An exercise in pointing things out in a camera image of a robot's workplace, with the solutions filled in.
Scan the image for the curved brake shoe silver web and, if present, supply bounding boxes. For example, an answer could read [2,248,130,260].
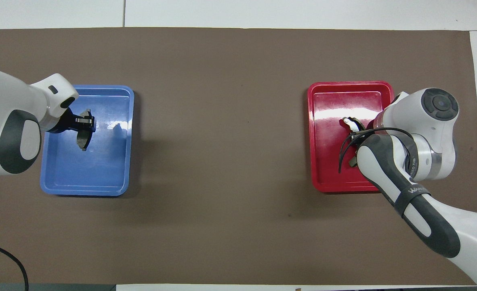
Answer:
[342,116,367,167]

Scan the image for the black Wanjee velcro strap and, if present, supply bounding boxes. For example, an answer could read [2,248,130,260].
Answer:
[393,185,431,217]

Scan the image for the grey printed velcro strap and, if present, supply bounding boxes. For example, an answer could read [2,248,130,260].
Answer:
[402,135,420,180]

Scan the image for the dark brake pad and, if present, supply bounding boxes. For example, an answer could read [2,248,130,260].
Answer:
[77,108,95,152]

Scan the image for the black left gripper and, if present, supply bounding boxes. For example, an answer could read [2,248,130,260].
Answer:
[46,106,97,134]

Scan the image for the red plastic tray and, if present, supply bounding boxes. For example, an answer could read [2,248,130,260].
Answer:
[307,81,396,193]

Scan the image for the blue plastic tray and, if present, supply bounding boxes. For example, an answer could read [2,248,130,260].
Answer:
[40,84,135,197]

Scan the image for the brown table mat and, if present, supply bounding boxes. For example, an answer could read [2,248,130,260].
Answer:
[0,27,477,285]

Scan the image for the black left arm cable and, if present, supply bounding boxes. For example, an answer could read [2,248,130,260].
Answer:
[0,239,29,291]

